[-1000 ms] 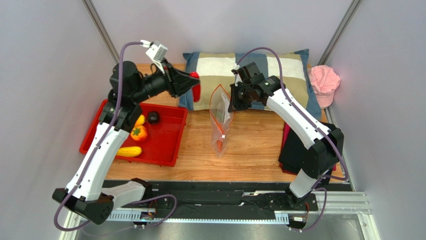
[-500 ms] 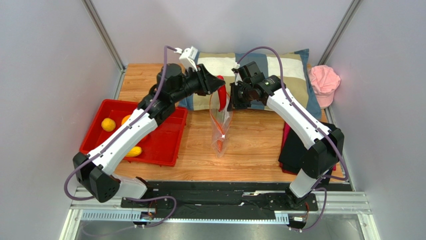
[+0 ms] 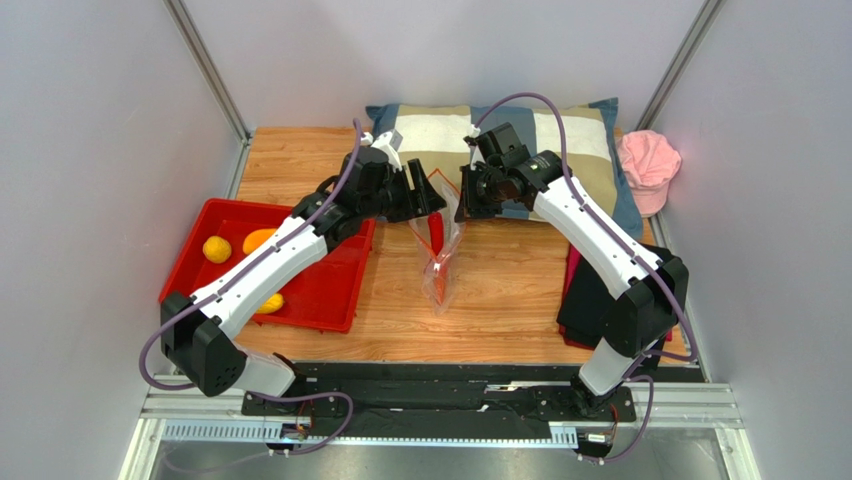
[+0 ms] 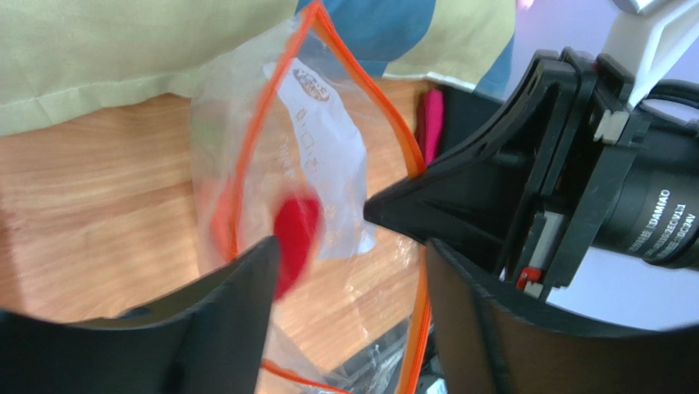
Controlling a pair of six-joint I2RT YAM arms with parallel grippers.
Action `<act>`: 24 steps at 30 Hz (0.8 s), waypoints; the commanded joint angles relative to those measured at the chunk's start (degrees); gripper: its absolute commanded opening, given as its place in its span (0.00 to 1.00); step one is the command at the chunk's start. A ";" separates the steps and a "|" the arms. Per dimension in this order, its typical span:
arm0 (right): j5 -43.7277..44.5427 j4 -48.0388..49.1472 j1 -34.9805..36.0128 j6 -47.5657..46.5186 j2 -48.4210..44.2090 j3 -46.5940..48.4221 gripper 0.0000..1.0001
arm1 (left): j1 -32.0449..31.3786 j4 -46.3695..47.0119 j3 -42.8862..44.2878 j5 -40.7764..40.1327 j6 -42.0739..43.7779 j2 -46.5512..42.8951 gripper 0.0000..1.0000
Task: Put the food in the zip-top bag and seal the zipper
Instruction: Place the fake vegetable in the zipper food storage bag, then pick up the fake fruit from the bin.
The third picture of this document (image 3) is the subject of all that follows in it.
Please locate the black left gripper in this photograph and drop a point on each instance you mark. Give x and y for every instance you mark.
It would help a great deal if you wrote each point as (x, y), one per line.
(419, 202)

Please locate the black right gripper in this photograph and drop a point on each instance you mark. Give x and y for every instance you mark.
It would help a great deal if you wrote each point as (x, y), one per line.
(475, 192)

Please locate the red toy chili pepper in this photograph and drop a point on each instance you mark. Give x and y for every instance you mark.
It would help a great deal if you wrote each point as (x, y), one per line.
(436, 232)

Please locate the clear orange zip top bag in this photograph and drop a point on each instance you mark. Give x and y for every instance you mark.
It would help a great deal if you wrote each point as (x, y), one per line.
(429, 264)

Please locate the orange toy carrot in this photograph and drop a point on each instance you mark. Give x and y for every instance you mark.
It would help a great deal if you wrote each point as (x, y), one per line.
(439, 284)

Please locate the orange yellow toy mango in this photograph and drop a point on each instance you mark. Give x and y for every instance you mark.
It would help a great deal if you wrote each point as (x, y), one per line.
(256, 239)

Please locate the yellow toy lemon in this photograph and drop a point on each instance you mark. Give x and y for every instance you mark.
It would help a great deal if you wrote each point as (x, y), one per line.
(273, 304)

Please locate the round yellow toy fruit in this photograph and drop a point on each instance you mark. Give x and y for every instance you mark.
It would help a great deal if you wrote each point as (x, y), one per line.
(216, 250)

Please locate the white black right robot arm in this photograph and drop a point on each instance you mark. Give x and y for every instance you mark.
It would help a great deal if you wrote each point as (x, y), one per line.
(647, 291)

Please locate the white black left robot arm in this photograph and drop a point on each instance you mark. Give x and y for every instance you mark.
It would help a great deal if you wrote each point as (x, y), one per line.
(197, 332)

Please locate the blue beige checked pillow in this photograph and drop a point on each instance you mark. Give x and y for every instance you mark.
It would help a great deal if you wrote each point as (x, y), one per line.
(434, 135)

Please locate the magenta folded cloth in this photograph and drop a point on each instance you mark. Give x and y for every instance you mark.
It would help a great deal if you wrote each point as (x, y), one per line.
(573, 261)

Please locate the red plastic tray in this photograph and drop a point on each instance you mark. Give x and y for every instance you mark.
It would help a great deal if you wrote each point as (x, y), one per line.
(322, 297)

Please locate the black folded cloth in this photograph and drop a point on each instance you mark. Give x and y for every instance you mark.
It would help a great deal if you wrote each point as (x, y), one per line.
(585, 324)

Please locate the pink cap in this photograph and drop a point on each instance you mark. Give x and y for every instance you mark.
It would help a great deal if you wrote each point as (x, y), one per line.
(650, 163)

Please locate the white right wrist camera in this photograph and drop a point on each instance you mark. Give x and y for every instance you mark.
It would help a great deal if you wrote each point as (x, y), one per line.
(477, 160)

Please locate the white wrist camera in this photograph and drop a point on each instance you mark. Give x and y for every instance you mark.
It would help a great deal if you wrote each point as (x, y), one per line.
(388, 142)
(477, 160)

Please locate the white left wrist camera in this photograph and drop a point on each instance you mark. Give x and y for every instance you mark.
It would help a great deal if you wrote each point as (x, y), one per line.
(388, 142)

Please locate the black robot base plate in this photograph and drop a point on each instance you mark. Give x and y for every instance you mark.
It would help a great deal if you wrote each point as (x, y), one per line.
(442, 400)

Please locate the grey slotted cable duct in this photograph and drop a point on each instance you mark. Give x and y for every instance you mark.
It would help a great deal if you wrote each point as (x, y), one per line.
(277, 433)

